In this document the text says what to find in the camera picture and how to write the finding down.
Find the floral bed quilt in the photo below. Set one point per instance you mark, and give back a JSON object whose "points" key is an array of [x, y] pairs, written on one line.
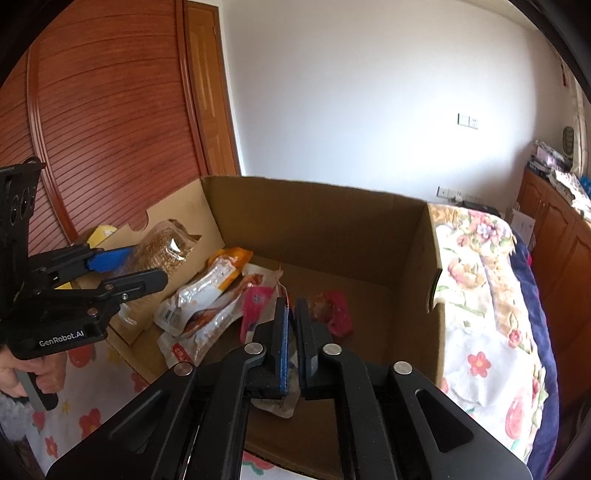
{"points": [[498, 362]]}

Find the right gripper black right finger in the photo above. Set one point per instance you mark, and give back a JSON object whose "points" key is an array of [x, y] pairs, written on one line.
{"points": [[320, 373]]}

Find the strawberry print tablecloth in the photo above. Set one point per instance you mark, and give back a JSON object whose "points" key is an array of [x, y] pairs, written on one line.
{"points": [[98, 383]]}

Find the wooden sideboard cabinet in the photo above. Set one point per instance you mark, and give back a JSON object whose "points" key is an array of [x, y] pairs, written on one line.
{"points": [[561, 265]]}

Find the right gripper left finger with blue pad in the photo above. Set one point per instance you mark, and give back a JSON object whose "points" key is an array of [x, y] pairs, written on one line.
{"points": [[269, 379]]}

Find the brown cardboard box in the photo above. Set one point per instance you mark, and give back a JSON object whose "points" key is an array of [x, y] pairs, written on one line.
{"points": [[379, 249]]}

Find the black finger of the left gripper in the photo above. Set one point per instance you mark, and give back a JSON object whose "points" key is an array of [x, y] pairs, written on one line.
{"points": [[115, 291]]}

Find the wall light switch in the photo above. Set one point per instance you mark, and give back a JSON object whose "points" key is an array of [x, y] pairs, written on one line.
{"points": [[468, 121]]}

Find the red snack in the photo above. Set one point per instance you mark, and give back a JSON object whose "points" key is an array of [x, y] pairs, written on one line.
{"points": [[332, 309]]}

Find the wooden door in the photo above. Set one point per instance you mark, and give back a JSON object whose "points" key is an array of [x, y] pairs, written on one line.
{"points": [[210, 89]]}

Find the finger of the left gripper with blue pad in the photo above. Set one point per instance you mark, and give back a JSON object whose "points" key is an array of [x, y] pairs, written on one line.
{"points": [[108, 260]]}

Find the silver blue snack pouch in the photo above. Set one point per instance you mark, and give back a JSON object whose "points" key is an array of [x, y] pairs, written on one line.
{"points": [[266, 321]]}

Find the floral curtain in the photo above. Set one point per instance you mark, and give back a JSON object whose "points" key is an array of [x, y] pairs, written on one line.
{"points": [[580, 150]]}

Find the wall power socket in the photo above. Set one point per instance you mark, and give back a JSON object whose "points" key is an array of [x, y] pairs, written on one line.
{"points": [[449, 194]]}

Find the orange snack packet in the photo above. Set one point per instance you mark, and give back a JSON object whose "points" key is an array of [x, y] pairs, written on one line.
{"points": [[208, 290]]}

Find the white red snack pouch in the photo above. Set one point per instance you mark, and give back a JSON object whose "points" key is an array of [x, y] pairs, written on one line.
{"points": [[188, 333]]}

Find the wooden slatted wardrobe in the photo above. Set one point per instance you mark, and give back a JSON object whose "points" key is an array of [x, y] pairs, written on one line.
{"points": [[102, 98]]}

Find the brown grain snack bar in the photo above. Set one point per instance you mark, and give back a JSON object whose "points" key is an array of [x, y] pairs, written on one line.
{"points": [[167, 247]]}

